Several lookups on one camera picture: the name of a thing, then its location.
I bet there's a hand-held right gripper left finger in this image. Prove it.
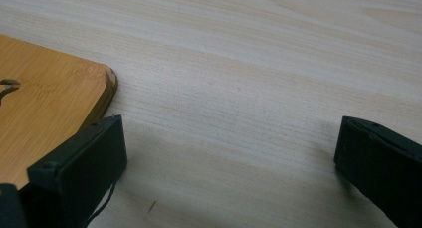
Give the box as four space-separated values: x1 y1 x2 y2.
18 114 128 228

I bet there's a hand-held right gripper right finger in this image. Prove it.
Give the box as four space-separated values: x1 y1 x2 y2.
333 115 422 228

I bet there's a wooden board with cutouts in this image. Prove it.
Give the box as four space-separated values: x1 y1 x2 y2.
0 33 119 191

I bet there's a right hand-held gripper black cable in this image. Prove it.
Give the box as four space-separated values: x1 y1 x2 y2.
84 182 117 228

